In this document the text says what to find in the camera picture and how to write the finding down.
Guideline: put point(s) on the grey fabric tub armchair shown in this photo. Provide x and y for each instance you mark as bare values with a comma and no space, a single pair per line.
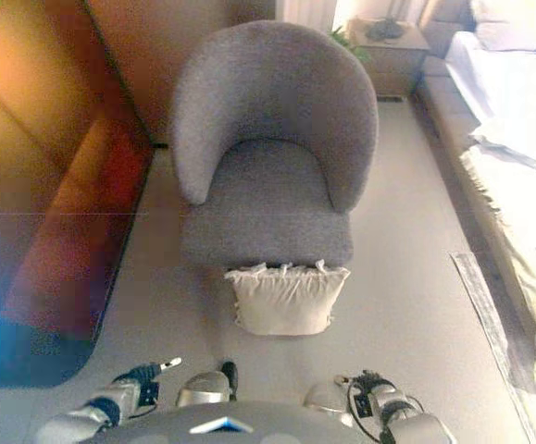
267,194

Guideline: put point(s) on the dark left robot hand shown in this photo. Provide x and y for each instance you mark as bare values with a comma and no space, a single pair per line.
145,379

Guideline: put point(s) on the white tasselled cushion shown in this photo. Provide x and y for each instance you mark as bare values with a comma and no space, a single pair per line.
286,303

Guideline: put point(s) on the cream bed pillow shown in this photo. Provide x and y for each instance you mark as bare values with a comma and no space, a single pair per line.
517,23

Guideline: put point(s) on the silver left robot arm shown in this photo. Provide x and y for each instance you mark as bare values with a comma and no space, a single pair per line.
96,409

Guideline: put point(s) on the green potted plant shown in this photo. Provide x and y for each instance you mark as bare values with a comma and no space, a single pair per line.
351,46

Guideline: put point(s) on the dark right robot hand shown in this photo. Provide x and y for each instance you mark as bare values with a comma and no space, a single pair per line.
369,384

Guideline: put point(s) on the glossy dark cabinet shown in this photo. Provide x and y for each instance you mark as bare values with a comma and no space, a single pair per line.
50,185

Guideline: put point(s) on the silver right robot leg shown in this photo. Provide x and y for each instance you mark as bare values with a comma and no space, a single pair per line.
330,402

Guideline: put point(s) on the silver left robot leg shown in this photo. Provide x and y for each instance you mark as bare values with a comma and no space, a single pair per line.
205,388

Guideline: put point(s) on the silver robot leg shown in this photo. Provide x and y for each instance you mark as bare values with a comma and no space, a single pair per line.
330,402
205,388

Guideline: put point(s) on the wooden nightstand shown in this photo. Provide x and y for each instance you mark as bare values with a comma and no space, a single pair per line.
395,65

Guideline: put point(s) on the white bed sheet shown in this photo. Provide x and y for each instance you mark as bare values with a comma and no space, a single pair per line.
517,106

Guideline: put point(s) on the tan upholstered bed frame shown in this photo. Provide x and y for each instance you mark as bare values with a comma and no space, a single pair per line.
452,115

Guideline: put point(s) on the white curtain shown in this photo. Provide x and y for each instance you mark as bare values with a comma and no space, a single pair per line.
307,14

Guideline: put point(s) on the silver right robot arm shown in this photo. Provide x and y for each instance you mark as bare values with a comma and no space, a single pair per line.
411,421

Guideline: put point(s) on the silver robot torso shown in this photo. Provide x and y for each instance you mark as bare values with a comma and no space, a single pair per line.
240,427

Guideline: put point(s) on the grey patterned rug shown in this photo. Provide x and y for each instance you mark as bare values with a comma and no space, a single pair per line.
494,333

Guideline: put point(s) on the cream fringed bedspread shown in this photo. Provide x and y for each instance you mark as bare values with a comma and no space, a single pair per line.
527,240

